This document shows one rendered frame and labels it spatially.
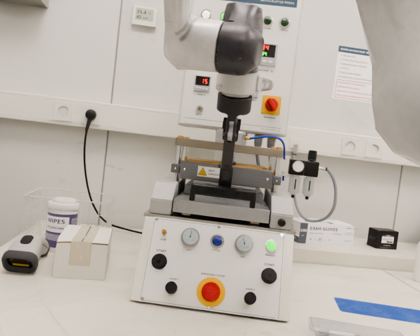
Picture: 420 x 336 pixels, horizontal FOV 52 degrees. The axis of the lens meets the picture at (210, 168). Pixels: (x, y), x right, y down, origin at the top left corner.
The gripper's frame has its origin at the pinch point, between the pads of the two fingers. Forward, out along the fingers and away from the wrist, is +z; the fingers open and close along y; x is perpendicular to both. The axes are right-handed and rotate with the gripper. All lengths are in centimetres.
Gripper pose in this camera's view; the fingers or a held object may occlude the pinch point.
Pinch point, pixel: (225, 179)
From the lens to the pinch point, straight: 101.2
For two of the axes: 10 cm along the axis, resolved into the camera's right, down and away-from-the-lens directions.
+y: -1.0, 3.8, -9.2
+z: -0.9, 9.2, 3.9
